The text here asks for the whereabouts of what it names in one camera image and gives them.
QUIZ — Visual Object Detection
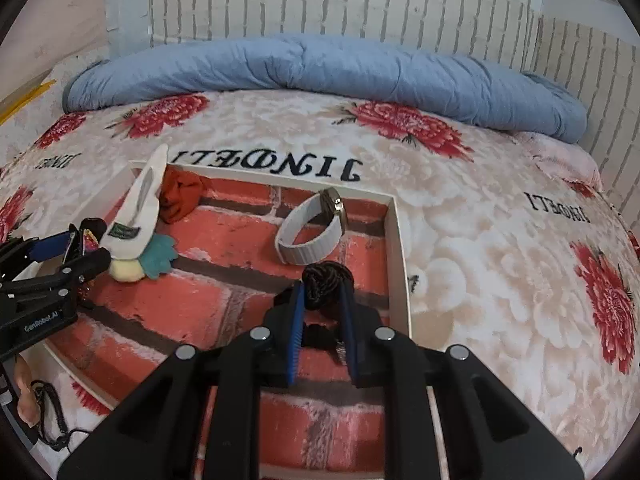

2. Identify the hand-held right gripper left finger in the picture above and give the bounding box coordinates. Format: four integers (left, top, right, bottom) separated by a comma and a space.
57, 280, 306, 480

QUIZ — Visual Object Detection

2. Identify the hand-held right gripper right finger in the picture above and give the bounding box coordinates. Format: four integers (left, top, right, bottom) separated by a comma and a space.
335, 285, 586, 480

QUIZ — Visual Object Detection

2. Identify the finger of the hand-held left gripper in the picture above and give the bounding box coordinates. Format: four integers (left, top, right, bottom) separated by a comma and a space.
0, 248, 112, 302
0, 231, 85, 275

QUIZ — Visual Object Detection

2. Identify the dark braided knot hair clip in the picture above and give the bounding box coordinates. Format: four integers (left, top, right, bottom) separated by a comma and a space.
301, 261, 354, 363

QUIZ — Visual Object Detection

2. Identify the brick-print jewelry tray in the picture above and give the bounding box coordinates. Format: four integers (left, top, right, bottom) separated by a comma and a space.
39, 160, 414, 480

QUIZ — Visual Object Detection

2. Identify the white yellow plush hair clip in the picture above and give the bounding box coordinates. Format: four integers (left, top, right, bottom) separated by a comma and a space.
98, 143, 179, 282

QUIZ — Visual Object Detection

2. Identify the white band wristwatch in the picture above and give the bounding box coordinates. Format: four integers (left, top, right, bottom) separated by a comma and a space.
275, 187, 349, 265

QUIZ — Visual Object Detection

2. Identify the orange scrunchie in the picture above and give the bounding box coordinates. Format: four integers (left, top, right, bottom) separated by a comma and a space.
158, 167, 207, 225

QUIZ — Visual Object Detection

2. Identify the person's left hand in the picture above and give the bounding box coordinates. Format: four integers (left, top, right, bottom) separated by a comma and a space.
14, 354, 44, 428

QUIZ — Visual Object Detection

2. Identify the red floral blanket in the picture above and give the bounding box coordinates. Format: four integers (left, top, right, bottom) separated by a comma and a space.
0, 87, 640, 480

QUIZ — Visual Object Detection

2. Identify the rolled blue duvet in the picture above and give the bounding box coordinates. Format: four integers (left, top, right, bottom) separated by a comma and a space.
62, 34, 589, 144

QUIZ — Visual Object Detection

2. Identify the pink pillow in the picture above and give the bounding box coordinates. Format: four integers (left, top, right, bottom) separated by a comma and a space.
524, 131, 604, 197

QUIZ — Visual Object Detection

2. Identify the black leather cord bracelet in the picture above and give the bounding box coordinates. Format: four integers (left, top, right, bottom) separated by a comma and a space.
29, 379, 97, 452

